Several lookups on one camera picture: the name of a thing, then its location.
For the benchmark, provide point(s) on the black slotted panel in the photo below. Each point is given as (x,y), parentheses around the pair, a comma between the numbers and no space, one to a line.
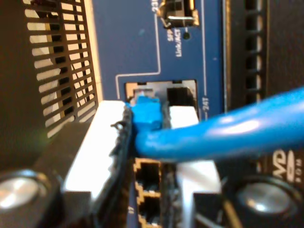
(14,71)

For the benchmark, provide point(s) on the black rack server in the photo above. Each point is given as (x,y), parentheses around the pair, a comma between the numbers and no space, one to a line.
(280,59)

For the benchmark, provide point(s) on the blue network switch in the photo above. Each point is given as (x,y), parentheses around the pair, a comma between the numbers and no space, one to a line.
(133,47)

